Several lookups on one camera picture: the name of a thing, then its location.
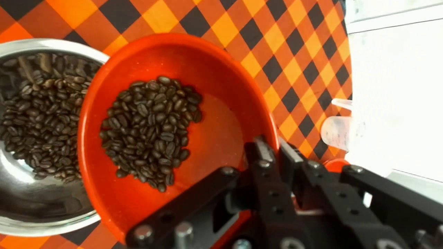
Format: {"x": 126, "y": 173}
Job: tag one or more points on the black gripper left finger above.
{"x": 272, "y": 193}

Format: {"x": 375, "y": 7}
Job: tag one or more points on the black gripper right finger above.
{"x": 350, "y": 202}

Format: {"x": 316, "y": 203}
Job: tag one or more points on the small red bowl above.
{"x": 212, "y": 124}

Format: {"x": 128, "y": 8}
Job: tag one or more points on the coffee beans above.
{"x": 42, "y": 119}
{"x": 150, "y": 131}

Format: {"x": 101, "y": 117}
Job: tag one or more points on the large red bowl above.
{"x": 335, "y": 164}

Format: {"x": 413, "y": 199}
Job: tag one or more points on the coffee beans in silver bowl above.
{"x": 42, "y": 119}

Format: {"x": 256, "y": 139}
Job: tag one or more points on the silver metal bowl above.
{"x": 28, "y": 202}

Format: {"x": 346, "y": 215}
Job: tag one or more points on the clear plastic measuring cup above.
{"x": 335, "y": 131}

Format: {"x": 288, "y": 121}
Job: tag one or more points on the red black checkered tablecloth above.
{"x": 277, "y": 55}

